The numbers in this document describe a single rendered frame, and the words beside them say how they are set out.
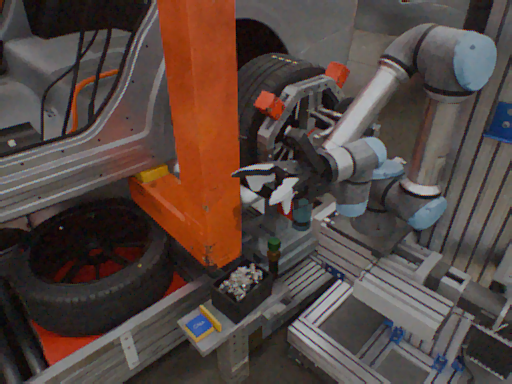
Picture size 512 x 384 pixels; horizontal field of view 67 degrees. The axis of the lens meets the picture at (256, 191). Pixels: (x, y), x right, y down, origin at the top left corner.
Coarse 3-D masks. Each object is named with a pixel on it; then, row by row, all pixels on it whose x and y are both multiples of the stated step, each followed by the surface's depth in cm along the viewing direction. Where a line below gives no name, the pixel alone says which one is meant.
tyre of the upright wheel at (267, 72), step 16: (256, 64) 168; (272, 64) 165; (288, 64) 163; (304, 64) 164; (240, 80) 165; (256, 80) 161; (272, 80) 157; (288, 80) 161; (304, 80) 168; (240, 96) 162; (256, 96) 157; (240, 112) 160; (256, 112) 157; (240, 128) 160; (256, 128) 160; (240, 144) 161; (240, 160) 164; (256, 192) 179; (272, 192) 186
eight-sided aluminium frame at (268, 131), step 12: (300, 84) 161; (312, 84) 160; (324, 84) 165; (336, 84) 170; (288, 96) 156; (300, 96) 157; (336, 96) 174; (288, 108) 156; (264, 132) 156; (276, 132) 157; (264, 144) 158; (264, 156) 161; (276, 180) 171
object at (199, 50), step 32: (160, 0) 108; (192, 0) 100; (224, 0) 106; (192, 32) 104; (224, 32) 111; (192, 64) 108; (224, 64) 115; (192, 96) 115; (224, 96) 120; (192, 128) 122; (224, 128) 126; (192, 160) 130; (224, 160) 132; (192, 192) 140; (224, 192) 139; (192, 224) 149; (224, 224) 147; (224, 256) 155
